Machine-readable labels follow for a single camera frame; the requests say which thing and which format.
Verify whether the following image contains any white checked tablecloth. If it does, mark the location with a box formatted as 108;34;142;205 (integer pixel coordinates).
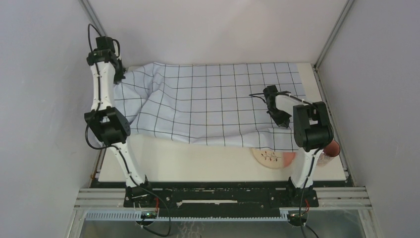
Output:
114;62;306;152

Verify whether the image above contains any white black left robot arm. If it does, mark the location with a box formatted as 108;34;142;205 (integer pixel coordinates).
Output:
84;36;155;207

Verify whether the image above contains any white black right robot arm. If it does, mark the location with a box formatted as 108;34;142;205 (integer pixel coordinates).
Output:
262;85;334;206

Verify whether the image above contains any cream pink branch plate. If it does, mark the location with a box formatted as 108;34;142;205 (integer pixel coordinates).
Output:
251;148;297;169

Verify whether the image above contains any pink patterned mug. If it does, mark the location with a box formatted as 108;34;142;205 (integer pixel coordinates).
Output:
317;140;341;167

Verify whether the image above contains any white slotted cable duct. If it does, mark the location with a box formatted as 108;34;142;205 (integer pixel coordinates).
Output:
84;210;291;222

